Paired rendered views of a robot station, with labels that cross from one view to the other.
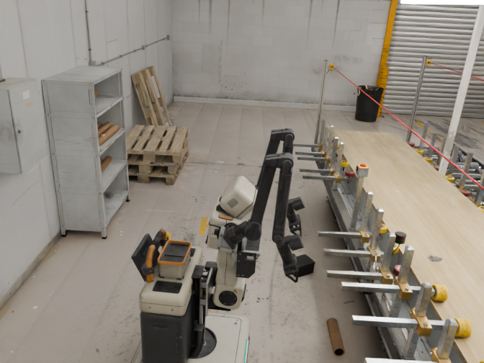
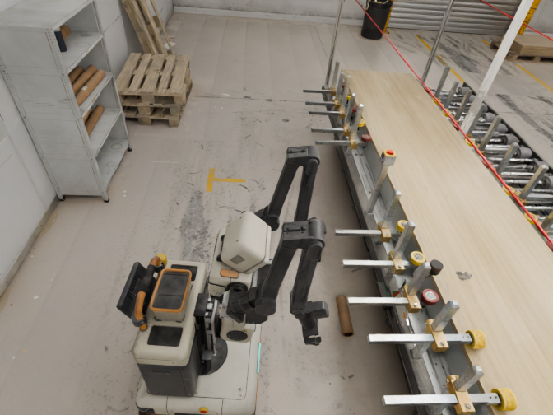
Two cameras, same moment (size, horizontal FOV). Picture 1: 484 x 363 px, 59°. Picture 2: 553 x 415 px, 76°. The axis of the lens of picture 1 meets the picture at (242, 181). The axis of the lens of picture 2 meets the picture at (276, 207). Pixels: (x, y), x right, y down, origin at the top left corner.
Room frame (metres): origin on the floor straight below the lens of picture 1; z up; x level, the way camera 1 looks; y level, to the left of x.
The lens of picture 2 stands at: (1.07, 0.01, 2.39)
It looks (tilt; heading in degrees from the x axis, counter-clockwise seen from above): 43 degrees down; 353
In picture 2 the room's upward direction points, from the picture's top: 6 degrees clockwise
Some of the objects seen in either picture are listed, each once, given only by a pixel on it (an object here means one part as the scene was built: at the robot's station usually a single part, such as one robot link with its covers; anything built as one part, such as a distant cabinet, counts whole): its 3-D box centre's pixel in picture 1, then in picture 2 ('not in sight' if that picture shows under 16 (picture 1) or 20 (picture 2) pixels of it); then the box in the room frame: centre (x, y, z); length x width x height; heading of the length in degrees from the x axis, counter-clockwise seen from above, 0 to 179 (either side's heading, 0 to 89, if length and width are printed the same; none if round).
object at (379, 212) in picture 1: (374, 243); (397, 252); (2.32, -0.85, 0.89); 0.04 x 0.04 x 0.48; 0
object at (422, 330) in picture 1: (420, 321); (458, 394); (1.55, -0.85, 0.95); 0.14 x 0.06 x 0.05; 0
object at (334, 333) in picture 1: (335, 336); (344, 315); (2.42, -0.74, 0.04); 0.30 x 0.08 x 0.08; 0
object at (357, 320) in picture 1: (407, 323); (445, 399); (1.53, -0.78, 0.95); 0.50 x 0.04 x 0.04; 90
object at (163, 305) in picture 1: (179, 299); (183, 324); (2.05, 0.34, 0.59); 0.55 x 0.34 x 0.83; 175
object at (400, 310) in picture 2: (375, 282); (397, 300); (2.10, -0.83, 0.75); 0.26 x 0.01 x 0.10; 0
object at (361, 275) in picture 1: (364, 276); (389, 301); (2.03, -0.73, 0.84); 0.43 x 0.03 x 0.04; 90
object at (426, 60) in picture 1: (417, 105); (439, 43); (4.88, -1.97, 1.25); 0.15 x 0.08 x 1.10; 0
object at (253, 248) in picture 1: (246, 248); (257, 286); (2.02, -0.05, 0.99); 0.28 x 0.16 x 0.22; 175
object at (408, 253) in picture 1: (400, 286); (433, 331); (1.82, -0.85, 0.94); 0.04 x 0.04 x 0.48; 0
